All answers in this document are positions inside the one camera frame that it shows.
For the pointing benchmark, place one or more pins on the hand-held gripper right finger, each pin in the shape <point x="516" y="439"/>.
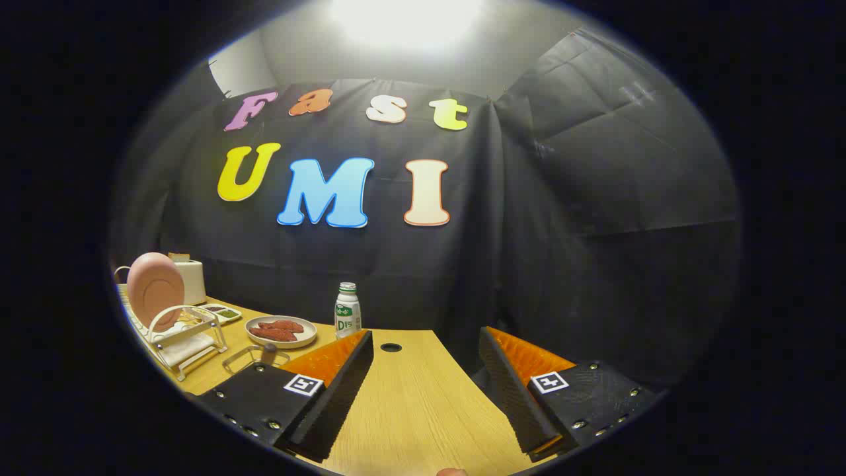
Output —
<point x="512" y="396"/>

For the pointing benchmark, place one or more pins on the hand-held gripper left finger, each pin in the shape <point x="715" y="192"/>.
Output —
<point x="340" y="403"/>

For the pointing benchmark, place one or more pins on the pink plate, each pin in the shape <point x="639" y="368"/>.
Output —
<point x="153" y="287"/>

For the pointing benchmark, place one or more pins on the beige plate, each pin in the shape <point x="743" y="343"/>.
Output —
<point x="301" y="341"/>

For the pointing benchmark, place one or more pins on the white drink bottle green label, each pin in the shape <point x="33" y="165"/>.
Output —
<point x="347" y="314"/>

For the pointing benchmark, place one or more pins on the brown meat piece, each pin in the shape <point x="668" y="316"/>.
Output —
<point x="284" y="326"/>
<point x="274" y="334"/>

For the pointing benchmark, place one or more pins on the divided snack tray with beans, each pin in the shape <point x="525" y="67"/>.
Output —
<point x="221" y="312"/>

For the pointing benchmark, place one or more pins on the white drip tray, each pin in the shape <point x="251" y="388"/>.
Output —
<point x="185" y="350"/>

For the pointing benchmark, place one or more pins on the cream toaster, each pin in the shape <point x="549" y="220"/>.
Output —
<point x="193" y="281"/>

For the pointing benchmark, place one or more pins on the toast slice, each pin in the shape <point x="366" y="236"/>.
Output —
<point x="178" y="255"/>

